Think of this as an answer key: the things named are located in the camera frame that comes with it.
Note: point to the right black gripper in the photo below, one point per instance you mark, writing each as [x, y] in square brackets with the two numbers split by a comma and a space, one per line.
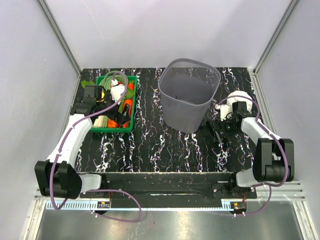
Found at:
[226, 133]

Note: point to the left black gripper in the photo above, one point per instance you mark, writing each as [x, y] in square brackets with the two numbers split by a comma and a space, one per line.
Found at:
[120, 118]

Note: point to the grey mesh trash bin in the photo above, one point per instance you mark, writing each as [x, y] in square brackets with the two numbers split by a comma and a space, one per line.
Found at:
[187, 88]

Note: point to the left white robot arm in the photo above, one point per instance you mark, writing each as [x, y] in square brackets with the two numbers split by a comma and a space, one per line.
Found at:
[56, 176]

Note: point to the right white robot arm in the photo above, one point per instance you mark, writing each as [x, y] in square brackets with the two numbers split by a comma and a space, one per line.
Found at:
[274, 158]

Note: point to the green plastic basket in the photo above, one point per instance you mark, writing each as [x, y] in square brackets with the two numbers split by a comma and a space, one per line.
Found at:
[133, 80]

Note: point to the orange pumpkin toy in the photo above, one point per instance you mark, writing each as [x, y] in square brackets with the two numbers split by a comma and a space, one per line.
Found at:
[112, 124]

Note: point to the large orange carrot toy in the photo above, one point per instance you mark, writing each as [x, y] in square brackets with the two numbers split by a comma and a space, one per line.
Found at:
[128, 102]

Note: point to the yellow white cabbage toy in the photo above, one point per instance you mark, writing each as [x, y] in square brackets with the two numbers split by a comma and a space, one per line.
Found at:
[100, 122]

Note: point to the small orange carrot toy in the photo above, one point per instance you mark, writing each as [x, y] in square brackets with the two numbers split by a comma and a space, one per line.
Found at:
[131, 86]

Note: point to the green long beans bundle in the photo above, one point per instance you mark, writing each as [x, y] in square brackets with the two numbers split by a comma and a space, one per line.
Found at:
[113, 78]

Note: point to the white crumpled paper roll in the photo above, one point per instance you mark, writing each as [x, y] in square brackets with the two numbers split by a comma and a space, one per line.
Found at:
[246, 98]

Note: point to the green leafy vegetable toy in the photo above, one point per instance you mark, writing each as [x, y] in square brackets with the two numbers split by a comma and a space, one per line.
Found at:
[85, 83]

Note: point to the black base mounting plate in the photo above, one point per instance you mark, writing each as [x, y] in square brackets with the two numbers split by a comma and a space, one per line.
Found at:
[175, 177]

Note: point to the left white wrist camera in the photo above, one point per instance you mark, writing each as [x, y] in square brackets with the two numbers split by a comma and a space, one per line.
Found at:
[116, 90]

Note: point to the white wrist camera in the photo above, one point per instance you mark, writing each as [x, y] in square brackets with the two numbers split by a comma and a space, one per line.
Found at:
[116, 90]
[225, 111]

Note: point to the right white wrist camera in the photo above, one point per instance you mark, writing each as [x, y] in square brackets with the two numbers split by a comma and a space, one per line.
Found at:
[225, 111]

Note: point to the aluminium frame rail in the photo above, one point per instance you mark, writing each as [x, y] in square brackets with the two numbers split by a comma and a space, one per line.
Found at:
[280, 190]

